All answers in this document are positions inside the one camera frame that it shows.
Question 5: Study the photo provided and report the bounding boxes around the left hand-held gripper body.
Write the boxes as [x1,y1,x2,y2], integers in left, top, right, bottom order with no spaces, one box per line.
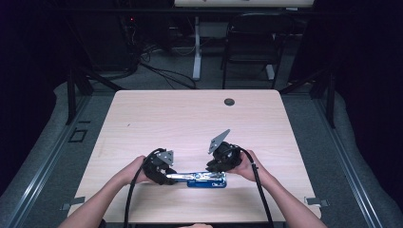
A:
[142,149,176,186]

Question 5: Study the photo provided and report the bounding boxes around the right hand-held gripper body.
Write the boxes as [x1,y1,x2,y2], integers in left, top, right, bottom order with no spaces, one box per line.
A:
[207,128,243,171]

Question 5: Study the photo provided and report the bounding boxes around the blue stapler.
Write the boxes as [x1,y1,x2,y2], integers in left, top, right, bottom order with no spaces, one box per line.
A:
[165,171,228,189]

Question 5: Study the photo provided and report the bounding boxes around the person's left hand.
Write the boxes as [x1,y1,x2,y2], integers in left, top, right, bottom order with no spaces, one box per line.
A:
[118,155,153,186]

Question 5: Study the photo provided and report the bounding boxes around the person's right hand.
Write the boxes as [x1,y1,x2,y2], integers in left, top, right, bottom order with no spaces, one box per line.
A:
[227,149,271,183]

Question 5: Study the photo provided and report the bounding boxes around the black tape rectangle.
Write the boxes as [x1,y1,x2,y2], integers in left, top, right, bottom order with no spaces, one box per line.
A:
[67,127,89,143]

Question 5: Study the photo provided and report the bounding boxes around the grey tape piece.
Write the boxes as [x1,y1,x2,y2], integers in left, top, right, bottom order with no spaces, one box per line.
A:
[303,196,331,209]
[60,196,86,212]

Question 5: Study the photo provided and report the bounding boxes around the white desk leg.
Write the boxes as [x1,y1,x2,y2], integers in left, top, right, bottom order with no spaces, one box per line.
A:
[265,64,276,81]
[191,15,203,82]

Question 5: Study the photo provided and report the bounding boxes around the black folding chair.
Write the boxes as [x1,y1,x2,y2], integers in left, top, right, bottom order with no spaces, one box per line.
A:
[221,12,296,90]

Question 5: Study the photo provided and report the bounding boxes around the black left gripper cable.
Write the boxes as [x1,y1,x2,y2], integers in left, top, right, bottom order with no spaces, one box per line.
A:
[123,147,167,228]

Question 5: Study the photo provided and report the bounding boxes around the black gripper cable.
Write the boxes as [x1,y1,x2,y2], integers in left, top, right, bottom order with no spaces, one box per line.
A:
[123,147,167,228]
[234,144,276,228]

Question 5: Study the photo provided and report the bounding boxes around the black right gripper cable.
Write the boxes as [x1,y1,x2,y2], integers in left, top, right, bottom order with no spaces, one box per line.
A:
[234,144,276,228]

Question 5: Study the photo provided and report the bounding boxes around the black floor cables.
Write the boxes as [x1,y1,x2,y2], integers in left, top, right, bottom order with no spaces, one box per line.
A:
[120,44,198,90]

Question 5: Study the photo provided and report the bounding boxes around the black metal frame post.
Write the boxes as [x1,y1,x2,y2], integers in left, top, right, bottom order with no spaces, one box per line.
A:
[65,66,77,125]
[325,70,337,129]

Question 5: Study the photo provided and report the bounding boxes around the aluminium floor rail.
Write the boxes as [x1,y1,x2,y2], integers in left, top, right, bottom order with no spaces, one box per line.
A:
[313,96,384,228]
[4,94,93,228]

